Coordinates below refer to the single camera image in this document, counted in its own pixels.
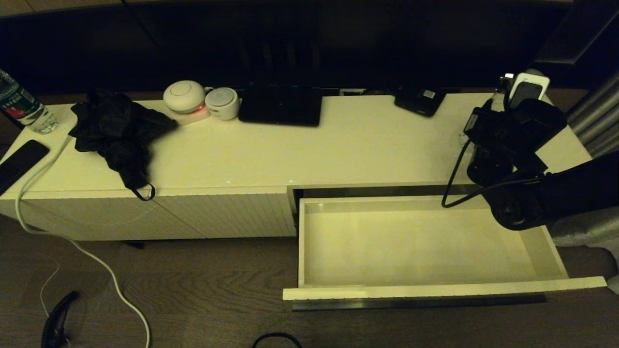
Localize small white cylinder speaker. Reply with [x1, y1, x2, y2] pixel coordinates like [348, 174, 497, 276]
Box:
[205, 87, 240, 121]

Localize black cable loop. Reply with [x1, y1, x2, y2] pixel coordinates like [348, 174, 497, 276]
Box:
[251, 333, 303, 348]

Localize small black device with label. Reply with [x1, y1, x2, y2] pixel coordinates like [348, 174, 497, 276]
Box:
[393, 87, 445, 117]

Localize black flat box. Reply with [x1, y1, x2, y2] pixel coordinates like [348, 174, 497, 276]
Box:
[238, 86, 323, 128]

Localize flat white base with red light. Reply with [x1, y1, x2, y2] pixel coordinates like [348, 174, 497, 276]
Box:
[167, 105, 212, 127]

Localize grey curtain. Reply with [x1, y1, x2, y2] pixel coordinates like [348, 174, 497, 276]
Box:
[549, 68, 619, 295]

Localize black smartphone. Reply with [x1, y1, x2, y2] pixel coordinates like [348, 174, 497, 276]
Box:
[0, 140, 51, 197]

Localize dark framed wall panel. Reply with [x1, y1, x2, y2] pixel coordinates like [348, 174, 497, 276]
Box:
[525, 0, 619, 66]

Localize water bottle with green label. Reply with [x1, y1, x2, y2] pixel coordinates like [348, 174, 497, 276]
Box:
[0, 69, 61, 135]

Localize white low cabinet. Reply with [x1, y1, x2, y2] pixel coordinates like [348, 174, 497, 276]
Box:
[0, 92, 593, 241]

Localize thick white cable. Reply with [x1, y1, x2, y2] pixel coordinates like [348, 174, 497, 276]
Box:
[15, 135, 151, 348]

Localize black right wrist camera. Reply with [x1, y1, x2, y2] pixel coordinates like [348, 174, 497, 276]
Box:
[467, 144, 513, 187]

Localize white round dome device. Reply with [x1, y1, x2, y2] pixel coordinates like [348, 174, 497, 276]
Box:
[163, 80, 206, 115]

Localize black crumpled cloth bag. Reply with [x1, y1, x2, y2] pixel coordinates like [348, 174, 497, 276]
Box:
[70, 89, 178, 201]

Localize thin white cable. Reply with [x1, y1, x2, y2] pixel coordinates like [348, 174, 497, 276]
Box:
[29, 250, 71, 348]

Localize white drawer with black handle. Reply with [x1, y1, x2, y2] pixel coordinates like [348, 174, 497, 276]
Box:
[282, 195, 607, 310]

